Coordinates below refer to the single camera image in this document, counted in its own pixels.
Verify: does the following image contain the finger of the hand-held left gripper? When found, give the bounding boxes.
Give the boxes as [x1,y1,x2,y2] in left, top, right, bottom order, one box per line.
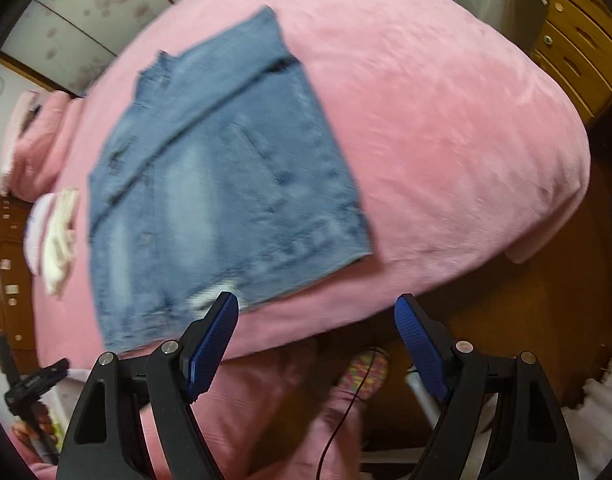
[33,357,70,388]

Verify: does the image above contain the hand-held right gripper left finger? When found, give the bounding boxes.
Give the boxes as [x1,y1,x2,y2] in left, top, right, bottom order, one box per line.
[56,291,239,480]

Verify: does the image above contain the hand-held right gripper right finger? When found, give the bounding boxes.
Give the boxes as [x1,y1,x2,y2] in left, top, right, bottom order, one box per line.
[394,293,580,480]

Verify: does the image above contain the blue denim jacket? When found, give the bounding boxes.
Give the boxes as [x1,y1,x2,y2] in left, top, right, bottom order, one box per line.
[87,5,374,353]

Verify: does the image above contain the folded white clothes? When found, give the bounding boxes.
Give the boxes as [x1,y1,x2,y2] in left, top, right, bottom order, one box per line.
[40,187,82,296]

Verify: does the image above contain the colourful slipper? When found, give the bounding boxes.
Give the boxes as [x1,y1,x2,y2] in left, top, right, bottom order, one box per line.
[336,347,391,402]

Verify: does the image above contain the person's pink pants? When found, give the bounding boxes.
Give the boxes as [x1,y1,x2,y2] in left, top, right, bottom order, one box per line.
[136,340,367,480]

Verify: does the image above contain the wooden headboard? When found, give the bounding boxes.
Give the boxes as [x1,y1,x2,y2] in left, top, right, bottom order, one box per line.
[0,190,42,411]

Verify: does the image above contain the small white printed pillow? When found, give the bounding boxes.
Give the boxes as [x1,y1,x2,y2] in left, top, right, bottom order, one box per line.
[23,192,57,276]

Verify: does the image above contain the white fluffy rug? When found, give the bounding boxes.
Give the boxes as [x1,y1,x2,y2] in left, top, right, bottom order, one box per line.
[560,375,612,480]

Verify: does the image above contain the pink bed blanket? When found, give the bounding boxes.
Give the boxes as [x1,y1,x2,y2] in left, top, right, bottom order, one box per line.
[33,0,592,366]

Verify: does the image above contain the folded pink quilt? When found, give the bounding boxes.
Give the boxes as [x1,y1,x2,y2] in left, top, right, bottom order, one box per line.
[1,90,84,196]

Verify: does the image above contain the wooden drawer cabinet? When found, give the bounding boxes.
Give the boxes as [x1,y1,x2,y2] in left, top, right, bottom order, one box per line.
[533,0,612,121]

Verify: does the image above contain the floral wardrobe doors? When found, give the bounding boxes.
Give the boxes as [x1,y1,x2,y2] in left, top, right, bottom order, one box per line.
[0,0,159,98]

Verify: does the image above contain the white metal frame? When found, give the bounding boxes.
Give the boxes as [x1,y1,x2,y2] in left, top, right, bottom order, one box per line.
[361,367,444,463]

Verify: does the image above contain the black cable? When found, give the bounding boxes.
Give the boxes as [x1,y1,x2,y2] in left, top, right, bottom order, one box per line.
[316,355,381,480]

